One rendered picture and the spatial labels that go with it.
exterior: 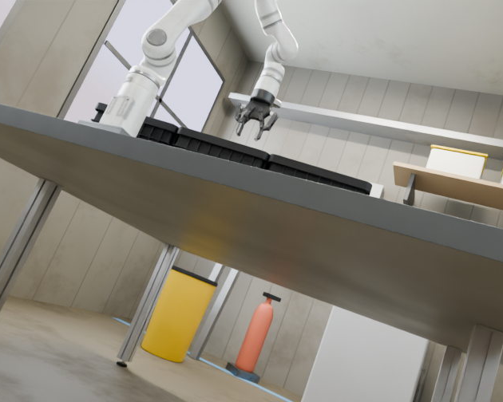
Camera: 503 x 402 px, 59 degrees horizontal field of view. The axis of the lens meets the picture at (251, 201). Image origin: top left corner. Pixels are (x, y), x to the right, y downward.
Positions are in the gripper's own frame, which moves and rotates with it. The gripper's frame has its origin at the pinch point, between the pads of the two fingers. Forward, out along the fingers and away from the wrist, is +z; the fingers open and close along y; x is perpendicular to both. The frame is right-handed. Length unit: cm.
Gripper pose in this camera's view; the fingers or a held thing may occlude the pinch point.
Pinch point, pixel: (248, 133)
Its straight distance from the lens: 141.1
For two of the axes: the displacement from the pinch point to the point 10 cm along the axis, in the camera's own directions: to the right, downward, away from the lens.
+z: -3.6, 9.1, -2.1
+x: 1.8, 2.9, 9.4
